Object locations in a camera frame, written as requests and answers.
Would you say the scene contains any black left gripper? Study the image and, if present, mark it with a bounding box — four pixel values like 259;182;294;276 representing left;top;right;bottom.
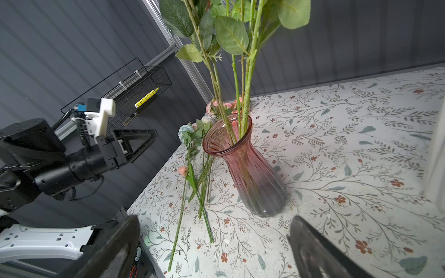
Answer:
67;130;158;181

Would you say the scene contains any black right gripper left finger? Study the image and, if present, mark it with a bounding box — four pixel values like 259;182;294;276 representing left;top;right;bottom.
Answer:
57;215;140;278

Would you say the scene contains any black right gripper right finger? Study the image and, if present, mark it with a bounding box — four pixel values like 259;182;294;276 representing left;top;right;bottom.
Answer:
287;215;371;278

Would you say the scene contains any pink glass vase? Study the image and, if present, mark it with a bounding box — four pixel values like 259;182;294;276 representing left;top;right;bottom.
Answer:
202;117;287;217

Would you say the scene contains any bunch of artificial flowers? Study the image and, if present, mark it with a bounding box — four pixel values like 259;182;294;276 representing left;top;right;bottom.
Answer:
166;97;251;272

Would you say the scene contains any white ribbed ceramic vase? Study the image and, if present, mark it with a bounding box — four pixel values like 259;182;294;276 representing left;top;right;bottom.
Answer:
423;102;445;213

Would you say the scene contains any white rose stem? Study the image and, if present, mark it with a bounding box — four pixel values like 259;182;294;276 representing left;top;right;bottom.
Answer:
211;1;251;139

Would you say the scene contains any cream pink rose spray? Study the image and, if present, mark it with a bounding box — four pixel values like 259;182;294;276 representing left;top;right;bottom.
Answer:
239;0;311;137

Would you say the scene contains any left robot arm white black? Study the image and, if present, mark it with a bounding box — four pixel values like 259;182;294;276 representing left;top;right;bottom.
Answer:
1;118;158;263

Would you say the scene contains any yellow marker pen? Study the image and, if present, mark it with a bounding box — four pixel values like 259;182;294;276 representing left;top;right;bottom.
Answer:
134;88;159;108

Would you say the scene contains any floral patterned table mat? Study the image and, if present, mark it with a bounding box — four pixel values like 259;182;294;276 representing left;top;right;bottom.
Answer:
128;67;445;278

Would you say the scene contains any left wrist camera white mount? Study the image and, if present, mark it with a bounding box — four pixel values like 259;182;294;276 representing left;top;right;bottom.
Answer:
70;98;116;139

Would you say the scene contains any black wire basket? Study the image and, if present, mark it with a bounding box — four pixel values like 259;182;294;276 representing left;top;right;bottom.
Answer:
61;58;172;134

